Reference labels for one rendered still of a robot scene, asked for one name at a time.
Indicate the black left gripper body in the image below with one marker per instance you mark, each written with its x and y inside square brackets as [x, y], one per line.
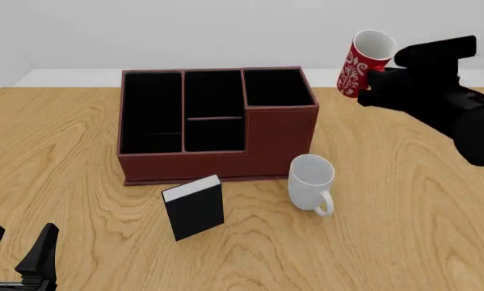
[31, 285]

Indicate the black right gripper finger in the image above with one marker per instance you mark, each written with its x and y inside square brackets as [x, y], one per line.
[378, 78]
[373, 98]

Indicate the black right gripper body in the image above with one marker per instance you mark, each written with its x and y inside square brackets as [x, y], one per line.
[423, 91]

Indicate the red patterned mug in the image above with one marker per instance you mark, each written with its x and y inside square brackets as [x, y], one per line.
[354, 72]

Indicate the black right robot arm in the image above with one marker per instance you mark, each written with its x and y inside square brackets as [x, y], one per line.
[482, 127]

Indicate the red-brown desk caddy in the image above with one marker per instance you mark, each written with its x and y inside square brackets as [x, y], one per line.
[278, 142]

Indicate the white mug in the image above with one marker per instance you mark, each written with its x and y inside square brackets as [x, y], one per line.
[306, 194]

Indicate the black book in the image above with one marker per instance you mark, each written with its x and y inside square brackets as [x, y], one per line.
[195, 213]

